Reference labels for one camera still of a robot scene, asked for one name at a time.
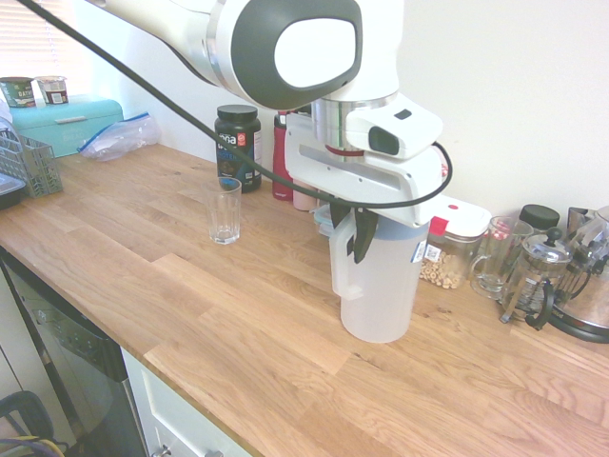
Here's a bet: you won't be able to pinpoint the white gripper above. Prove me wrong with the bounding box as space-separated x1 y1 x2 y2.
285 112 446 265

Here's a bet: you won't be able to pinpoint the translucent pitcher with blue lid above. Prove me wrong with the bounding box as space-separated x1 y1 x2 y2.
329 209 432 345

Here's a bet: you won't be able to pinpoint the pink water bottle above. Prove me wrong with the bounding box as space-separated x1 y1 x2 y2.
292 188 318 212

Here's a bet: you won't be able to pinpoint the red water bottle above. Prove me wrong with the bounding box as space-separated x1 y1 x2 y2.
271 111 297 202

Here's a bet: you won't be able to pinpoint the glass container with teal lid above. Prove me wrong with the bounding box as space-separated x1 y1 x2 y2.
311 204 337 238

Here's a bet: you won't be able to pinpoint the cereal container with white lid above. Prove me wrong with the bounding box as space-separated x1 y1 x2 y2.
418 197 493 290

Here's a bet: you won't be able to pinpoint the clear faceted glass tumbler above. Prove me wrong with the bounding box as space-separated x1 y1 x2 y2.
204 178 244 247

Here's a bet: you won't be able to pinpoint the black Vega protein tub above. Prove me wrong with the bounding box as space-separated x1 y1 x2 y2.
213 105 264 194

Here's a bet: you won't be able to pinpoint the clear glass mug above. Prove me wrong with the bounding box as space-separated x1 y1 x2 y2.
469 216 535 301

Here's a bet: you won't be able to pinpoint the jar with black lid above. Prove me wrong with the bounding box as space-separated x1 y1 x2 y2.
518 204 561 239

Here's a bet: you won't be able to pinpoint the glass French press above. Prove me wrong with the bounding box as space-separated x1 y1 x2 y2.
499 227 575 331

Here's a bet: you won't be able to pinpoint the clear plastic zip bag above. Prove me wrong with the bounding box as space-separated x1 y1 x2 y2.
77 111 163 164

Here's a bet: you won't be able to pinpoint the stainless steel electric kettle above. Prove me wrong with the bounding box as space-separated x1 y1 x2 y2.
546 205 609 344

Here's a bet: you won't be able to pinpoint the white cabinet drawer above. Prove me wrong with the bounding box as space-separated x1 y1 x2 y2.
121 347 253 457

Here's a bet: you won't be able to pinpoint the teal bread box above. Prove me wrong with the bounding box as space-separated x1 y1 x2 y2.
9 93 127 160

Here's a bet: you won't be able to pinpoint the dark dishwasher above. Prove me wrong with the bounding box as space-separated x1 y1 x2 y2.
0 251 147 457

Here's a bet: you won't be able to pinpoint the grey cutlery basket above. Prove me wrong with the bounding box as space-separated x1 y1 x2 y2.
0 128 65 200

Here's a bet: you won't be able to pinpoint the white oatmeal cup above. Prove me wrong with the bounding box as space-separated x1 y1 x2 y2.
34 74 69 107

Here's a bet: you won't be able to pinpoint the black dish tray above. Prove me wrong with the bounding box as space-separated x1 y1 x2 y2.
0 173 28 211

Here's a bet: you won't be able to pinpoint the green oatmeal cup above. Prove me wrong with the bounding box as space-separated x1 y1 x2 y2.
0 76 36 109

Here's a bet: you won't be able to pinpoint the black chair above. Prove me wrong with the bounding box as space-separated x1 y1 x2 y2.
0 390 70 457

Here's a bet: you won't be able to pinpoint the window blinds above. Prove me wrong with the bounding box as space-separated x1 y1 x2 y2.
0 0 99 96

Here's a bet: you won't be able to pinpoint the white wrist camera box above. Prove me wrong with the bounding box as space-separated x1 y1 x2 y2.
344 92 443 161

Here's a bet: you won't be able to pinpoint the metal drawer handle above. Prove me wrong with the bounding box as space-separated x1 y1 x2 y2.
158 444 225 457

